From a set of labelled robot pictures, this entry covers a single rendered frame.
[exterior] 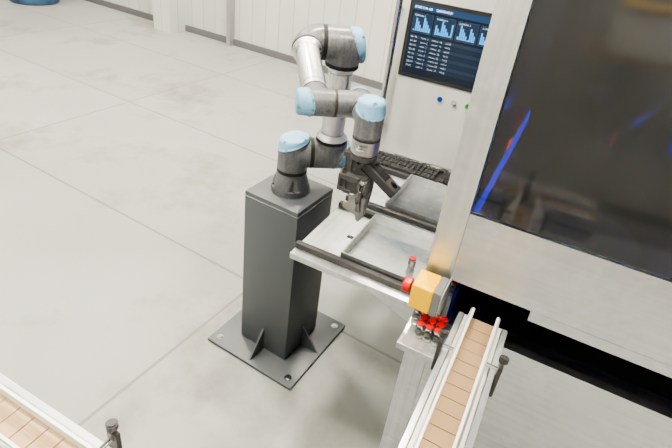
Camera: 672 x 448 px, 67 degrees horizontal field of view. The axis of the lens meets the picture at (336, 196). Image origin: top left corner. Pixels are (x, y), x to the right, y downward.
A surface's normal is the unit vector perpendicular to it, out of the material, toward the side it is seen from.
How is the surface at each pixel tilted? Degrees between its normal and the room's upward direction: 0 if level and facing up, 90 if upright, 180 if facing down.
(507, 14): 90
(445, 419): 0
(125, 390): 0
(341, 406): 0
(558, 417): 90
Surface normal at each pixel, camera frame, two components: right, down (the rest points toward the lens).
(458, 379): 0.11, -0.85
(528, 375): -0.46, 0.41
